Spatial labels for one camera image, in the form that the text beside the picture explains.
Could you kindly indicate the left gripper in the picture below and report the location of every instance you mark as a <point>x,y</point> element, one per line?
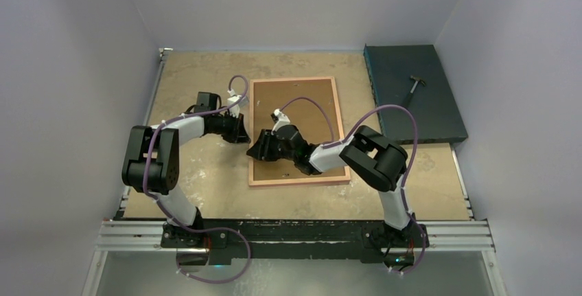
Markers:
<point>238,134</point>

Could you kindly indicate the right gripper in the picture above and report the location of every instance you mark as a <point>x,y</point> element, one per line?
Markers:
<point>261,151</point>

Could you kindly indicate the pink picture frame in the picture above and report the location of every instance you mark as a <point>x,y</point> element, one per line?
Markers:
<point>295,180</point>

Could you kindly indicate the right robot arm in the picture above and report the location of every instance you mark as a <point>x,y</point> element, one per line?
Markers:
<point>377,160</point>

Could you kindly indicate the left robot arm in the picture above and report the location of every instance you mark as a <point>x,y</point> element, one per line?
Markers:
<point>152,159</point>

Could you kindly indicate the small hammer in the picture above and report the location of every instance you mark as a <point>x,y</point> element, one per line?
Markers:
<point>416,81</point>

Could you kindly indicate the dark blue box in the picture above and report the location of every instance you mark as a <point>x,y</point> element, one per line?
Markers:
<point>433,106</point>

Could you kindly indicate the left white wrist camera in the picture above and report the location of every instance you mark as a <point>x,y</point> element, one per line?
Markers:
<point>235,102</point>

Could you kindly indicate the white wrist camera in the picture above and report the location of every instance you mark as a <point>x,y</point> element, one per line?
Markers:
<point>235,102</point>
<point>280,119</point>

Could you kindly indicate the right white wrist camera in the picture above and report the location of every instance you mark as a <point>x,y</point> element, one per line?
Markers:
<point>280,119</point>

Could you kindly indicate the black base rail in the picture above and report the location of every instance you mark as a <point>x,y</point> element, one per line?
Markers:
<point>364,240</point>

